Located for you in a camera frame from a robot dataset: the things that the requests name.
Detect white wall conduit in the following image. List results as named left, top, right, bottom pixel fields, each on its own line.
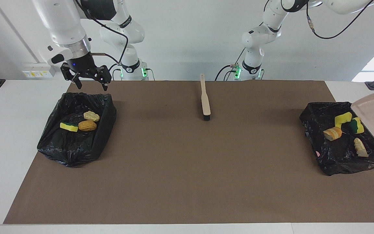
left=0, top=0, right=39, bottom=63

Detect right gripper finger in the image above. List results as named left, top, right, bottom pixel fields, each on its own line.
left=98, top=65, right=112, bottom=92
left=72, top=73, right=83, bottom=90

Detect brown table mat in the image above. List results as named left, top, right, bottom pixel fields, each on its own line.
left=3, top=80, right=374, bottom=225

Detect beige hand brush black bristles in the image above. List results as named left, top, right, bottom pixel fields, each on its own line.
left=200, top=73, right=211, bottom=121

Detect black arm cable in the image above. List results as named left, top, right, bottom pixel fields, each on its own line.
left=75, top=0, right=130, bottom=67
left=305, top=0, right=374, bottom=40

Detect white wall socket box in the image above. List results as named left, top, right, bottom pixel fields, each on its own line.
left=22, top=63, right=56, bottom=78

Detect yellow green sponge wedge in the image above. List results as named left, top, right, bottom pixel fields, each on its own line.
left=59, top=122, right=79, bottom=132

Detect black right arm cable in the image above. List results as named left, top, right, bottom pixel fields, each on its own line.
left=75, top=0, right=130, bottom=67

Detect green yellow sponge piece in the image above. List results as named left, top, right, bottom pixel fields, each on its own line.
left=349, top=117, right=365, bottom=135

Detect brown bread roll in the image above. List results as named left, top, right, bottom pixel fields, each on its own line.
left=78, top=120, right=97, bottom=132

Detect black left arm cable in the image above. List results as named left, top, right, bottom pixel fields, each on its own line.
left=305, top=0, right=374, bottom=40

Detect black bag lined bin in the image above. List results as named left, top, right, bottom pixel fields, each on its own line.
left=300, top=102, right=374, bottom=176
left=37, top=92, right=117, bottom=168

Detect beige sponge chunk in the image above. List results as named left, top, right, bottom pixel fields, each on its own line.
left=83, top=111, right=100, bottom=122
left=354, top=138, right=369, bottom=158
left=323, top=127, right=343, bottom=141

